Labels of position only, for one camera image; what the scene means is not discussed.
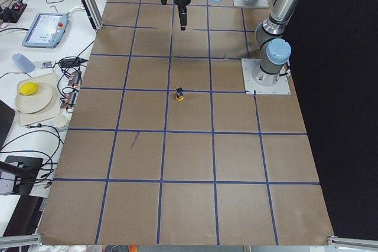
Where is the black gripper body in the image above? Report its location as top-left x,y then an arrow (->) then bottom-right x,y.
174,0 -> 191,13

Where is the brown paper table cover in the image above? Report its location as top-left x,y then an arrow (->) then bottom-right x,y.
38,0 -> 333,245

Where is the near teach pendant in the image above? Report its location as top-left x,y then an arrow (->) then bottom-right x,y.
22,13 -> 69,48

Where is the beige tray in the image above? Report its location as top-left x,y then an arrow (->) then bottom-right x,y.
15,73 -> 60,126

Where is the white paper cup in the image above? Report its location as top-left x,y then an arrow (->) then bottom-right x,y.
52,114 -> 70,131

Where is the blue plastic cup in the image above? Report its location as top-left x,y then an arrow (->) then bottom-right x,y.
12,53 -> 35,73

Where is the yellow lemon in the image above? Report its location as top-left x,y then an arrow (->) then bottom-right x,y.
19,82 -> 39,96

